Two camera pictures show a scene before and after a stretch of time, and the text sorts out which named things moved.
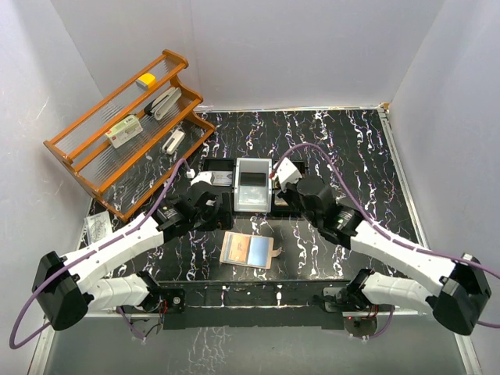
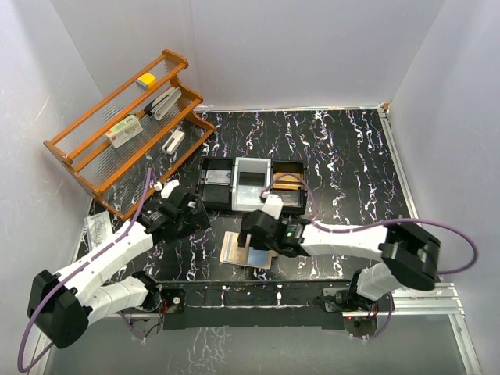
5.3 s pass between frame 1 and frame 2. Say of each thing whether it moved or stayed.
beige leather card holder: stayed
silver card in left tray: stayed
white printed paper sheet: stayed
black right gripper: moved
